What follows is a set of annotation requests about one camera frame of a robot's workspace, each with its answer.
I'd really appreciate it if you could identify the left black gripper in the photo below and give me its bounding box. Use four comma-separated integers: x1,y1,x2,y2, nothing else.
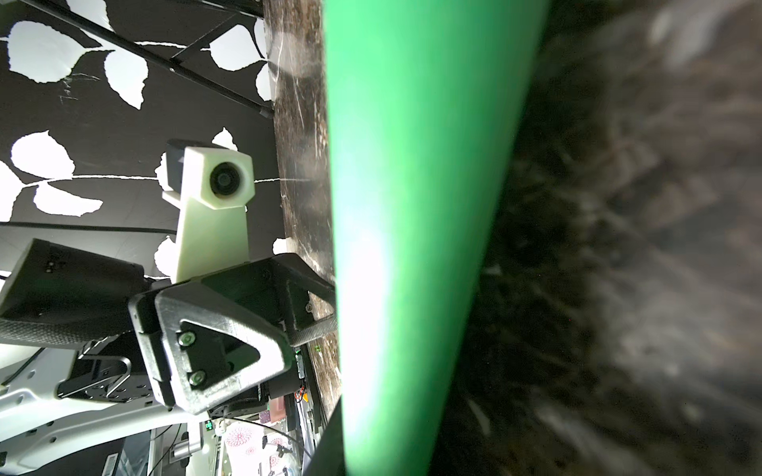
129,254,335,415

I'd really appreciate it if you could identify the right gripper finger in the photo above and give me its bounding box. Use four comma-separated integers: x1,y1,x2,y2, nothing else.
305,400,345,476

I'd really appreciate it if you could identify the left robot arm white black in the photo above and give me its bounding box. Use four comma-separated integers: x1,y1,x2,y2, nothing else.
1,239,337,475

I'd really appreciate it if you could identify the black perforated music stand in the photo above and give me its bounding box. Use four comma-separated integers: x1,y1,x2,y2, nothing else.
23,1,274,118

